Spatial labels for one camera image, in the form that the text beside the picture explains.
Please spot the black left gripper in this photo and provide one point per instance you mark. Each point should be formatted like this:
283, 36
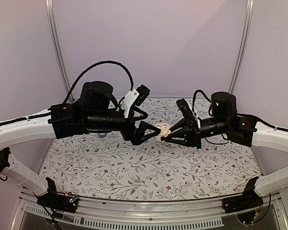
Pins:
138, 137

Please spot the white earbud charging case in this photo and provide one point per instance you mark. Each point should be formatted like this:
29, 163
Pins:
164, 130

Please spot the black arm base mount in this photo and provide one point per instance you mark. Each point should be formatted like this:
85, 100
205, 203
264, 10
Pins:
248, 199

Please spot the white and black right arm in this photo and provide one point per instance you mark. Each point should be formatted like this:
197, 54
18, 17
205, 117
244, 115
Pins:
244, 129

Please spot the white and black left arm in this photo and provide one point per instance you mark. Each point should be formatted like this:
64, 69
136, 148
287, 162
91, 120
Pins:
96, 111

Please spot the aluminium corner post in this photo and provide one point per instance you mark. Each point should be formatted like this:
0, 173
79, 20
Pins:
56, 44
242, 47

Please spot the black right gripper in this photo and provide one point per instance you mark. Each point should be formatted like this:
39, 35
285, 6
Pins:
192, 136

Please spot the aluminium frame rail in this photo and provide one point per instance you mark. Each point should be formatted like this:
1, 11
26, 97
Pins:
202, 214

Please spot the left aluminium corner post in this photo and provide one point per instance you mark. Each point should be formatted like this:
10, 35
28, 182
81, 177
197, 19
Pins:
56, 44

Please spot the purple earbud charging case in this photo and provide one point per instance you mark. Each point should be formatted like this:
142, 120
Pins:
102, 135

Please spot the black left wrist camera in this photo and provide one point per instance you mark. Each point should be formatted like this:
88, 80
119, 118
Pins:
134, 97

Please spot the floral patterned table mat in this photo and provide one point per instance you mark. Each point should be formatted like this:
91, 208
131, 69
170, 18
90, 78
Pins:
113, 168

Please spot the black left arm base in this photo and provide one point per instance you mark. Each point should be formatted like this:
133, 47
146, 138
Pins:
52, 199

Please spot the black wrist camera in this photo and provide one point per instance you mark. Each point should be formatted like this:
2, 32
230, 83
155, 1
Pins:
191, 119
134, 97

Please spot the right aluminium corner post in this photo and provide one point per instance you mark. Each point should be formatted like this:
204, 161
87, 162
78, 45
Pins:
242, 47

